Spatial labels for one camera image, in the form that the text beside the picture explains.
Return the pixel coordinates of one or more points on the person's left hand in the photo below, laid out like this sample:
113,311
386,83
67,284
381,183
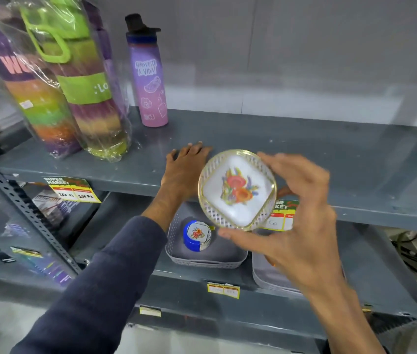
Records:
184,173

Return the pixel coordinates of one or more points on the yellow green price tag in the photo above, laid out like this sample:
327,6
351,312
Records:
70,189
284,217

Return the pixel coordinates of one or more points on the white floral coaster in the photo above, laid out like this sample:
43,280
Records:
236,191

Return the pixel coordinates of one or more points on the person's right hand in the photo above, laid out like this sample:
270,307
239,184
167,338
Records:
311,232

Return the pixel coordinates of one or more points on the green rainbow bottle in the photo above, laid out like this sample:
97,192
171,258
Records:
90,106

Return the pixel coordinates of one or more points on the stack of flat packets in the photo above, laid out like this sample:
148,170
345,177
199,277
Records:
55,208

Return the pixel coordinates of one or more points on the grey metal shelf rack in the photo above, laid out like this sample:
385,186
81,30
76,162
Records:
304,140

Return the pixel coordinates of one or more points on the grey basket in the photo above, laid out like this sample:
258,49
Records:
227,254
263,280

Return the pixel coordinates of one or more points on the blue holder floral coasters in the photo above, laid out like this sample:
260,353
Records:
195,235

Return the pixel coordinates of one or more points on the lilac bottle with black cap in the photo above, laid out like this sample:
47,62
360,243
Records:
149,81

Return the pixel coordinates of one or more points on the dark purple bottle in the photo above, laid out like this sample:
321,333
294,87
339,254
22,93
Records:
110,62

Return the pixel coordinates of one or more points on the rainbow bottle with pink cap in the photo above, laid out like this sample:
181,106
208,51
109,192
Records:
35,92

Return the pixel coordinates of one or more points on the person's left forearm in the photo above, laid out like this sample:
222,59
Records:
101,291

